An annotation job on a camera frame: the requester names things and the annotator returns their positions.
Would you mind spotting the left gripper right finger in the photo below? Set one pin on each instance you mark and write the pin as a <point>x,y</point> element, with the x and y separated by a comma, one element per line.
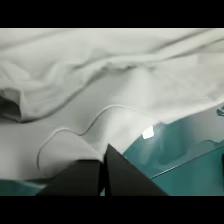
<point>123,176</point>

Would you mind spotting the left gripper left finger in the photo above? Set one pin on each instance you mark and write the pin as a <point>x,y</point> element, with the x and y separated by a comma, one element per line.
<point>76,180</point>

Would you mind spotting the white shirt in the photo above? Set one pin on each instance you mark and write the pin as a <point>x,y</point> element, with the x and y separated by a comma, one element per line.
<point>110,83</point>

